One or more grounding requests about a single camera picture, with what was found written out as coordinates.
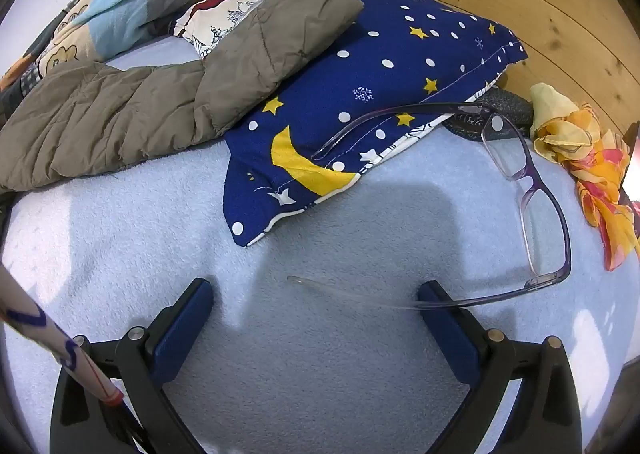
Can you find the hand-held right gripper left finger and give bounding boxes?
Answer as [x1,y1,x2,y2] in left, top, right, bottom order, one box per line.
[50,277,216,454]

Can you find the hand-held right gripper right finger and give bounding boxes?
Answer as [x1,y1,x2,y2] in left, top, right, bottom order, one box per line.
[416,280,583,454]

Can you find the olive puffer jacket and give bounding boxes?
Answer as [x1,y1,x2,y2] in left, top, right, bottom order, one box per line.
[0,0,365,192]

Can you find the light blue cloud bed sheet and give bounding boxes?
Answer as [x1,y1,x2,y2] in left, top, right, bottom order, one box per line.
[0,34,640,454]

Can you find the yellow orange scarf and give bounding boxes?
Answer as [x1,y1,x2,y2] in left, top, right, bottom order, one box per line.
[529,83,640,272]

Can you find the black object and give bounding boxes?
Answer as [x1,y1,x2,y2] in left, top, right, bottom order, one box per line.
[447,87,536,140]

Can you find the blue star print pillow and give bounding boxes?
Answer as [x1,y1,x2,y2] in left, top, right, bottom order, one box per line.
[223,0,530,249]

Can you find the white building print pillow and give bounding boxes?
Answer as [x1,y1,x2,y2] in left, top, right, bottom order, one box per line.
[172,0,286,60]

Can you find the purple frame eyeglasses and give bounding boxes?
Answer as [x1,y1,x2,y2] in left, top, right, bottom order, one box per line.
[286,102,572,311]

